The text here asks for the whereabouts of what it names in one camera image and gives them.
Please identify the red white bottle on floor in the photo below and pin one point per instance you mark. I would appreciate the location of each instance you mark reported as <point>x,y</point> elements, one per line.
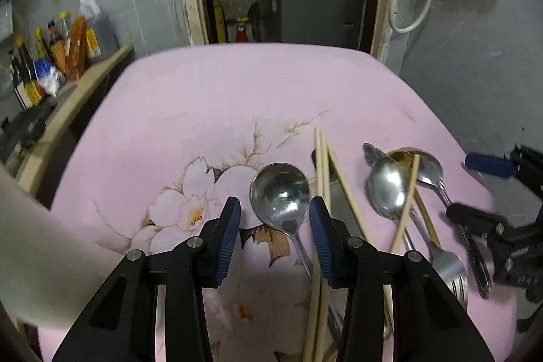
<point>241,35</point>

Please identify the large round steel spoon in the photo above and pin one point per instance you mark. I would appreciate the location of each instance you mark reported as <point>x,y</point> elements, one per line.
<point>279,196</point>

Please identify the small steel spoon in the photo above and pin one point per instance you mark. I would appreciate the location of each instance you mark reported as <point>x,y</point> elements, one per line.
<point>431,175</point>

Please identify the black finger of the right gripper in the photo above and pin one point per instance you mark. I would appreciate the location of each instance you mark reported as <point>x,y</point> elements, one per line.
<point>480,222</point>

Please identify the dark sauce bottle yellow label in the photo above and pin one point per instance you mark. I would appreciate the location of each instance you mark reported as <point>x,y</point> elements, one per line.
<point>24,72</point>

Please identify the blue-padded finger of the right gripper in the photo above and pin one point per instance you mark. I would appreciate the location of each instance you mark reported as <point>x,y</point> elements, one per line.
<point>488,164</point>

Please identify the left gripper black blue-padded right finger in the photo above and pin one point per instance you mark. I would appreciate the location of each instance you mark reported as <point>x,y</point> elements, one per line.
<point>429,324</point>

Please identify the large dark oil jug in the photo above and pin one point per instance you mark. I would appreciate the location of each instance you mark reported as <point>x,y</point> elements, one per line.
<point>101,40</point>

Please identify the grey cabinet in backroom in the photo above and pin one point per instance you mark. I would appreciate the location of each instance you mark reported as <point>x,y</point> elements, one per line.
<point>335,23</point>

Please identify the orange snack packet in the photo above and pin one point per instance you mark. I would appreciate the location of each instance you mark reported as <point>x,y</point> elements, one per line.
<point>77,54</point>

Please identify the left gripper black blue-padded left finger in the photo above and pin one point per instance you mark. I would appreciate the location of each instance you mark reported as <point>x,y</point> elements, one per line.
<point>118,323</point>

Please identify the white blue salt bag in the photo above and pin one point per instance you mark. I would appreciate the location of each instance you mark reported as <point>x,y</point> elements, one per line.
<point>49,77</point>

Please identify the wooden chopstick crossing spoons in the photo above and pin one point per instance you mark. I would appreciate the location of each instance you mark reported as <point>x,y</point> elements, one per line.
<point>407,205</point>

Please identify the oval steel spoon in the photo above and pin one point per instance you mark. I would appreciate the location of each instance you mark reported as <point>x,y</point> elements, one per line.
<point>386,189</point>

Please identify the steel fork ornate handle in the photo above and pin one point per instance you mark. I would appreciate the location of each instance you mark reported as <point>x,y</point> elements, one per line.
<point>448,265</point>

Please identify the white plastic utensil holder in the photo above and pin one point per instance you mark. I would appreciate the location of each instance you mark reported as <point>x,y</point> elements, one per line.
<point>48,273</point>

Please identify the wooden chopstick middle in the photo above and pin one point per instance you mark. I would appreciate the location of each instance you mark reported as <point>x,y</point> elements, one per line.
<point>324,292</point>

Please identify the steel table knife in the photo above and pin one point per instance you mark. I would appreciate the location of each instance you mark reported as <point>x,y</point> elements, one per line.
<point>340,207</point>

